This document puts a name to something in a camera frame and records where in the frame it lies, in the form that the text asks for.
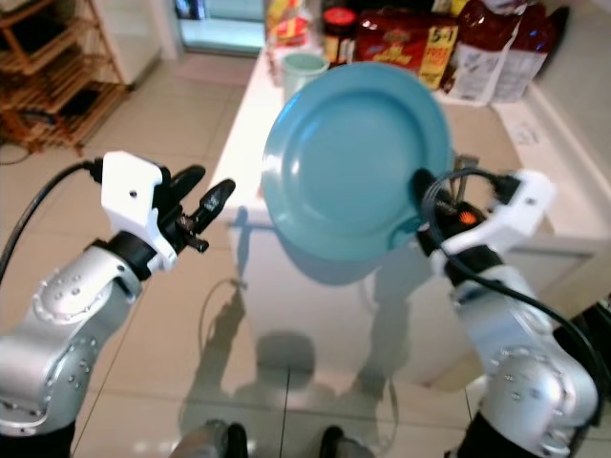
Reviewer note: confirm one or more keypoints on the red and white large bag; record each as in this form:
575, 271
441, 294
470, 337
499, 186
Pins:
496, 52

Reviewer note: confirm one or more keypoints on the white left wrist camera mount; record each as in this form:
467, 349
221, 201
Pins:
132, 196

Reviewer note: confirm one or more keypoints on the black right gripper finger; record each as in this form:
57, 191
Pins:
426, 196

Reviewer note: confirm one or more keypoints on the mint green cup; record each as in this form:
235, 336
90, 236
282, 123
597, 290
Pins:
302, 72

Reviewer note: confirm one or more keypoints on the red snack multipack bag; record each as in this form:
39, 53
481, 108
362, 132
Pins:
401, 43

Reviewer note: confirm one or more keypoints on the pale pink door mat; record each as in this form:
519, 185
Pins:
212, 71

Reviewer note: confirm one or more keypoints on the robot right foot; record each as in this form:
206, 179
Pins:
348, 444

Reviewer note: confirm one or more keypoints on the dark jar with red lid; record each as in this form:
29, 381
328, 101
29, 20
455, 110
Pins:
338, 33

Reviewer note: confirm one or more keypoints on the teal round plate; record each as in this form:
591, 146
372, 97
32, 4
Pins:
344, 153

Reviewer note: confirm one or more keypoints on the clear yellow red food bag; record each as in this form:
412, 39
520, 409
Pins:
286, 27

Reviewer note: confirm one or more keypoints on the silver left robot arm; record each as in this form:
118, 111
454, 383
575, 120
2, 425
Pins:
57, 334

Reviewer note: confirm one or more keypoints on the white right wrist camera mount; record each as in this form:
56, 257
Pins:
525, 205

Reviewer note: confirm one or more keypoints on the wooden slatted shelf rack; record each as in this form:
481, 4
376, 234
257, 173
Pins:
57, 86

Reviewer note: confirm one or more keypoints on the glass door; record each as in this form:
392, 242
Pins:
220, 21

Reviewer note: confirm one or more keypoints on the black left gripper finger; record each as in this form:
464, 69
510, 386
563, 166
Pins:
218, 202
187, 181

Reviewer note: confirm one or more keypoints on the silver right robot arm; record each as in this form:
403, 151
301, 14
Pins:
516, 353

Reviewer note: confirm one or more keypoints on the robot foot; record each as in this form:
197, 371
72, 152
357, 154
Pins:
210, 441
348, 444

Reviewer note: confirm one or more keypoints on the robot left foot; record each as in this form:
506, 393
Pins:
210, 441

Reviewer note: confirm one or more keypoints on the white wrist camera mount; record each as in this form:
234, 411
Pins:
132, 196
525, 205

